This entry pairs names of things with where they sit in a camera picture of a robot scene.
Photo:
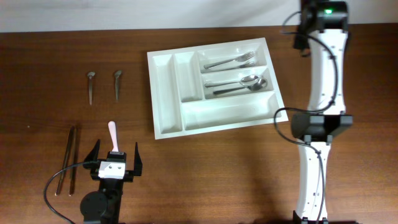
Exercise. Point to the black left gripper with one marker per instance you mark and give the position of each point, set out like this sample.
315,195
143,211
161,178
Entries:
92,165

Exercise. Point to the steel fork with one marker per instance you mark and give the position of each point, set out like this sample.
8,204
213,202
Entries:
241,58
246,65

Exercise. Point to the large steel spoon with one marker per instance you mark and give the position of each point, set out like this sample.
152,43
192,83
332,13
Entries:
262,83
245,81

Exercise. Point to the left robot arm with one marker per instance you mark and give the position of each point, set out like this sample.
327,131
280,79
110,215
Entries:
103,205

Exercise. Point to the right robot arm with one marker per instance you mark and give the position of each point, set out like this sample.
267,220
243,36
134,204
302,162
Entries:
323,30

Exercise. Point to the pink white plastic knife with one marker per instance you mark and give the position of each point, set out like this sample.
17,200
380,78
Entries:
113,134

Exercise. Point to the steel fork in tray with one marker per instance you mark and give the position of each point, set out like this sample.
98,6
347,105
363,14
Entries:
241,58

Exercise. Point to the small steel teaspoon right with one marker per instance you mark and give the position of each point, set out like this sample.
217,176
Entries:
117,75

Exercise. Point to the small steel teaspoon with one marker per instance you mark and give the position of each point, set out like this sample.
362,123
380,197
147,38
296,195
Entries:
117,75
90,76

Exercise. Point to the small steel teaspoon left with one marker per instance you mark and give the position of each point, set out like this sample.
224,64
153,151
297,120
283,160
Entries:
90,76

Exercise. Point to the white plastic cutlery tray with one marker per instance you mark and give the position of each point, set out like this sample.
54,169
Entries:
182,106

